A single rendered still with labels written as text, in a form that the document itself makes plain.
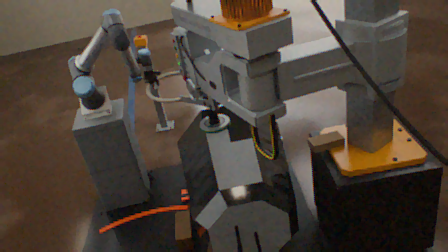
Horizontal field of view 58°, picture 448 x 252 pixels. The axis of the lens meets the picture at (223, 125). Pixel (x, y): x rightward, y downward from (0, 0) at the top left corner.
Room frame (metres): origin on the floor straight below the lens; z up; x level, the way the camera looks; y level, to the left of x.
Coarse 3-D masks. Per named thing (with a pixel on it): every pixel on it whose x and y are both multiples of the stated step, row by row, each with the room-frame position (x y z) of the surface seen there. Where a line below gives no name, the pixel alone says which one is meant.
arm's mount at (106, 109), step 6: (102, 90) 3.08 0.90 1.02; (108, 102) 3.02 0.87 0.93; (84, 108) 2.97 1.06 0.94; (102, 108) 2.96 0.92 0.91; (108, 108) 2.96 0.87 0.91; (84, 114) 2.94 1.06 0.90; (90, 114) 2.94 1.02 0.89; (96, 114) 2.95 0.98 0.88; (102, 114) 2.95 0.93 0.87; (108, 114) 2.95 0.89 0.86; (84, 120) 2.93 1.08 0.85
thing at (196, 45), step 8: (176, 32) 2.49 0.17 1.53; (184, 32) 2.40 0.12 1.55; (192, 32) 2.39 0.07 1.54; (184, 40) 2.40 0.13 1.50; (192, 40) 2.38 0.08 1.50; (200, 40) 2.40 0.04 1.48; (208, 40) 2.42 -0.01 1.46; (192, 48) 2.37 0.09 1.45; (200, 48) 2.39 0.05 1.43; (208, 48) 2.42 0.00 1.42; (216, 48) 2.44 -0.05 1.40; (184, 56) 2.45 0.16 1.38; (192, 56) 2.37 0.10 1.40; (192, 72) 2.38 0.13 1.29; (192, 80) 2.41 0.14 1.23
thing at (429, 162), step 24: (312, 168) 2.28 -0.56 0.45; (336, 168) 1.87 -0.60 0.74; (408, 168) 1.75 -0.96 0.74; (432, 168) 1.71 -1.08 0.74; (336, 192) 1.74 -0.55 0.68; (360, 192) 1.72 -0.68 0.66; (384, 192) 1.71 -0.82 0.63; (408, 192) 1.71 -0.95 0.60; (432, 192) 1.71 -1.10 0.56; (312, 216) 2.27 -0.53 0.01; (336, 216) 1.75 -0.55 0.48; (360, 216) 1.72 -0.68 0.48; (384, 216) 1.71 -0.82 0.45; (408, 216) 1.71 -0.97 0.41; (432, 216) 1.71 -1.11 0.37; (336, 240) 1.77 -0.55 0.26; (360, 240) 1.72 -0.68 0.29; (384, 240) 1.71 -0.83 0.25; (408, 240) 1.71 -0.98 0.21; (432, 240) 1.71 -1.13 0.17
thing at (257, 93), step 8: (272, 72) 1.84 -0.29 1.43; (240, 80) 1.86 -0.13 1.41; (248, 80) 1.82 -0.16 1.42; (256, 80) 1.80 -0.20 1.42; (264, 80) 1.81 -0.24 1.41; (272, 80) 1.83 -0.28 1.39; (240, 88) 1.87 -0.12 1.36; (248, 88) 1.82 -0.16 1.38; (256, 88) 1.80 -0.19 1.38; (264, 88) 1.80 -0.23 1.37; (272, 88) 1.83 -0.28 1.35; (248, 96) 1.83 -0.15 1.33; (256, 96) 1.81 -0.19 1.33; (264, 96) 1.80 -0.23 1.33; (272, 96) 1.82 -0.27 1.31; (248, 104) 1.83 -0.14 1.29; (256, 104) 1.81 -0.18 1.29; (264, 104) 1.80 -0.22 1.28; (272, 104) 1.82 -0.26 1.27
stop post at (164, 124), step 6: (144, 36) 4.15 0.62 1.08; (138, 42) 4.09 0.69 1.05; (144, 42) 4.09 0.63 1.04; (144, 48) 4.11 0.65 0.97; (156, 90) 4.11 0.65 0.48; (156, 96) 4.11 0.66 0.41; (156, 102) 4.11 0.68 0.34; (156, 108) 4.11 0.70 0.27; (162, 108) 4.11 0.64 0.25; (162, 114) 4.11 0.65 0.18; (162, 120) 4.11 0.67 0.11; (162, 126) 4.11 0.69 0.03; (168, 126) 4.12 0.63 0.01
